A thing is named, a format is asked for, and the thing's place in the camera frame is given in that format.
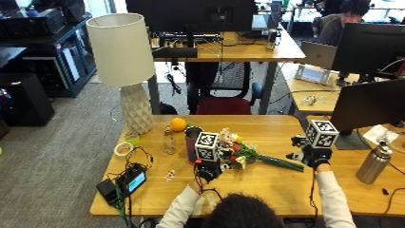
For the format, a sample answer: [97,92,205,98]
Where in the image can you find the glove black cable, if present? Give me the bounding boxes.
[193,178,224,201]
[308,169,320,219]

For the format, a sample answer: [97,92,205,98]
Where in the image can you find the clear glass bottle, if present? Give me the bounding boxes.
[163,123,179,156]

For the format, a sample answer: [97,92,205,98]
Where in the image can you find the right glove white marker cube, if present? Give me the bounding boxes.
[305,119,341,149]

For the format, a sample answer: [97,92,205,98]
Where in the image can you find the small tablet on stand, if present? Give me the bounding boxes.
[293,64,333,86]

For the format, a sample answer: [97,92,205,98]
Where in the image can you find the glove white marker cube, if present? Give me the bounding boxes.
[193,131,220,162]
[305,119,341,149]

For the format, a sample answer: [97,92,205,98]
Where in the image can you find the black office chair red seat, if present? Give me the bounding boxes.
[185,61,264,116]

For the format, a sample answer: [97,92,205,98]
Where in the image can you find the steel water bottle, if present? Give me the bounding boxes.
[355,140,395,185]

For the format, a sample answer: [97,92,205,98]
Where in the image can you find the large black monitor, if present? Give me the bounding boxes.
[331,22,405,86]

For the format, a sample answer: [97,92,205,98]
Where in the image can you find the black cable bundle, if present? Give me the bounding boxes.
[105,145,155,228]

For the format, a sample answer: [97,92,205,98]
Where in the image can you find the white paper sheet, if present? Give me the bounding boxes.
[363,123,400,146]

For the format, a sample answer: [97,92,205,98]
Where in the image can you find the light wooden side desk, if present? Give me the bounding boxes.
[279,62,361,116]

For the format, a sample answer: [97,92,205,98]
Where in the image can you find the black storage shelf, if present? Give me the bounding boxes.
[0,8,97,99]

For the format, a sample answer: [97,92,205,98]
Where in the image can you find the white table lamp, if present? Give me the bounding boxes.
[85,12,157,136]

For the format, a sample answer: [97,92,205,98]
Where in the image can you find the toy flower bouquet green stems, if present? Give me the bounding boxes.
[217,127,307,173]

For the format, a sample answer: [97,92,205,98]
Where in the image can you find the black device with lit screen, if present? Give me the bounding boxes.
[117,166,148,198]

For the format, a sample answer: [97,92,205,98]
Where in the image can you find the silver laptop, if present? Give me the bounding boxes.
[300,40,340,70]

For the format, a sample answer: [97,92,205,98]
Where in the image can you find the thin black cable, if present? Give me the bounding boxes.
[381,187,405,217]

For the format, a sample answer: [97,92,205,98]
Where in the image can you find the person's left hand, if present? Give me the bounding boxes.
[192,158,232,185]

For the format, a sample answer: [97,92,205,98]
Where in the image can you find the left glove white marker cube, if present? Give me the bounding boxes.
[193,131,220,162]

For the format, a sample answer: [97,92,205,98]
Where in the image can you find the clear glasses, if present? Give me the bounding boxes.
[300,94,328,106]

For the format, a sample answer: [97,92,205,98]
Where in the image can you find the person's right hand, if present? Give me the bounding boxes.
[287,135,335,169]

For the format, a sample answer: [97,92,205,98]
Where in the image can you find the roll of tape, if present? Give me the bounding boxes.
[113,142,135,158]

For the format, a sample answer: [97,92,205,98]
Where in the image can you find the left glove black cable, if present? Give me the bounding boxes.
[193,178,224,201]

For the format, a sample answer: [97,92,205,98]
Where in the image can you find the black monitor on stand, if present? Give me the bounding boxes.
[329,78,405,151]

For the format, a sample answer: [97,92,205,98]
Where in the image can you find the wide black monitor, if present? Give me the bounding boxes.
[124,0,259,48]

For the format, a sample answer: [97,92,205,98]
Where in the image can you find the right glove black cable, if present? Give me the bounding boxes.
[308,169,320,219]

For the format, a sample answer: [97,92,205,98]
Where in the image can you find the wooden desk grey legs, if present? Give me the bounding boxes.
[147,28,308,116]

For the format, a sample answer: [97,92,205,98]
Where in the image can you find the orange fruit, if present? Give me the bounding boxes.
[169,117,189,133]

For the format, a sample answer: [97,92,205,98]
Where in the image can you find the black computer tower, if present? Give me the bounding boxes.
[0,72,56,127]

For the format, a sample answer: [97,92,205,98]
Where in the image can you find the maroon tumbler cup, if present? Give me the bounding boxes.
[184,125,205,164]

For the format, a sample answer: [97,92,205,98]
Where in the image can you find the black power box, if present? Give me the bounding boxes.
[95,179,124,206]

